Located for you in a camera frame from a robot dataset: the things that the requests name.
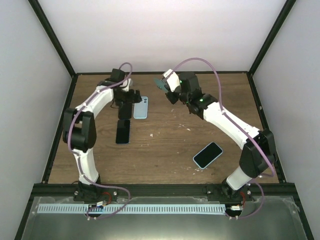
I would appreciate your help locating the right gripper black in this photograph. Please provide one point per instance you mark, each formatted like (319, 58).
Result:
(173, 100)

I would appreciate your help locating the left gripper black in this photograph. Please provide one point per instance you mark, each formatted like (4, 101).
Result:
(136, 97)

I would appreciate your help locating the black phone case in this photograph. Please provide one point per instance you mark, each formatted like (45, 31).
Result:
(125, 111)

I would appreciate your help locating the dark green phone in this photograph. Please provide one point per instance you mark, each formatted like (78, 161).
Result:
(160, 84)

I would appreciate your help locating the blue phone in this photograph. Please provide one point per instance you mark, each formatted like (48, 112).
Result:
(123, 131)

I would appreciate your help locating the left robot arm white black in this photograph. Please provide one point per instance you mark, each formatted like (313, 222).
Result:
(79, 128)

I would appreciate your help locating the metal front plate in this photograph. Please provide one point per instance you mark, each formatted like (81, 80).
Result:
(275, 218)

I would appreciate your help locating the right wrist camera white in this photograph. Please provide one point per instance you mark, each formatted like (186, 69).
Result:
(172, 79)

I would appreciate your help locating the light-blue slotted cable duct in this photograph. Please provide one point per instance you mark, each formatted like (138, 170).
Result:
(76, 208)

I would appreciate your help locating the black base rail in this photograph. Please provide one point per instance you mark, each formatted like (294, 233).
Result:
(213, 192)

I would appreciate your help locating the black enclosure frame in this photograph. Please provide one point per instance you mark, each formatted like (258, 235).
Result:
(58, 38)

